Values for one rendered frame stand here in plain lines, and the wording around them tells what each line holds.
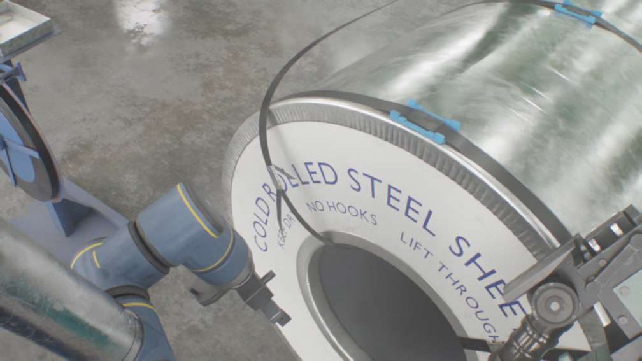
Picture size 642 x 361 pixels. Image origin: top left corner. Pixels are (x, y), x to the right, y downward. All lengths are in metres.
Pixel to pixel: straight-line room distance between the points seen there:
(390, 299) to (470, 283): 0.67
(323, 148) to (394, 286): 0.71
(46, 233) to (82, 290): 2.08
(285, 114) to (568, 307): 0.68
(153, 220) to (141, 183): 1.99
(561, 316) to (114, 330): 0.56
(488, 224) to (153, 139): 2.44
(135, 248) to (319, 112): 0.43
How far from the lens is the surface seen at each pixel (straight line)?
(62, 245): 2.67
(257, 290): 1.03
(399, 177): 0.98
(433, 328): 1.67
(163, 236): 0.86
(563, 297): 0.72
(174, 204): 0.86
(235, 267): 0.96
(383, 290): 1.67
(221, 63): 3.70
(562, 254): 0.70
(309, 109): 1.06
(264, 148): 1.18
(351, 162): 1.05
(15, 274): 0.61
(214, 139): 3.05
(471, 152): 0.89
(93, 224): 2.71
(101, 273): 0.89
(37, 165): 2.14
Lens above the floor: 1.92
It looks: 44 degrees down
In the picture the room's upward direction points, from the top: 2 degrees clockwise
